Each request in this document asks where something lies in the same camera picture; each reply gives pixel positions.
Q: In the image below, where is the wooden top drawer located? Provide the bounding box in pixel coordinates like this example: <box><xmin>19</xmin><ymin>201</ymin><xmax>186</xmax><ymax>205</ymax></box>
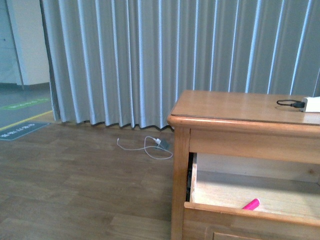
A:
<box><xmin>182</xmin><ymin>153</ymin><xmax>320</xmax><ymax>240</ymax></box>

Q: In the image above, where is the open floor socket box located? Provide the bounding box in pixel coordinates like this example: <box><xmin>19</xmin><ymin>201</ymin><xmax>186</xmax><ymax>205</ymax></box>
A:
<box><xmin>155</xmin><ymin>139</ymin><xmax>170</xmax><ymax>151</ymax></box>

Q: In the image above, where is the grey pleated curtain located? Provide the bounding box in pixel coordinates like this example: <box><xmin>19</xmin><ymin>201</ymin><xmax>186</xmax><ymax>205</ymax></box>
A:
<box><xmin>40</xmin><ymin>0</ymin><xmax>320</xmax><ymax>128</ymax></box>

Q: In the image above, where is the wooden nightstand cabinet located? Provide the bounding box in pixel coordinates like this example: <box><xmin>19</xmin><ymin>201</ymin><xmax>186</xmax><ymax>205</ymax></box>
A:
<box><xmin>167</xmin><ymin>90</ymin><xmax>320</xmax><ymax>240</ymax></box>

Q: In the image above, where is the white power bank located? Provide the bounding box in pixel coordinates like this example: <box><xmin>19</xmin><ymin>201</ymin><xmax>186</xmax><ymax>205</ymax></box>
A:
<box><xmin>300</xmin><ymin>96</ymin><xmax>320</xmax><ymax>113</ymax></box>

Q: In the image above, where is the white charging cable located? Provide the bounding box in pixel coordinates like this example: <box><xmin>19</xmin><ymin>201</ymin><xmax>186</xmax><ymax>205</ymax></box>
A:
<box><xmin>116</xmin><ymin>135</ymin><xmax>174</xmax><ymax>160</ymax></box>

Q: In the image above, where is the black usb cable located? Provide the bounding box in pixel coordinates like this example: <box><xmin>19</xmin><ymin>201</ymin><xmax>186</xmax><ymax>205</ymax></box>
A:
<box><xmin>276</xmin><ymin>99</ymin><xmax>305</xmax><ymax>109</ymax></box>

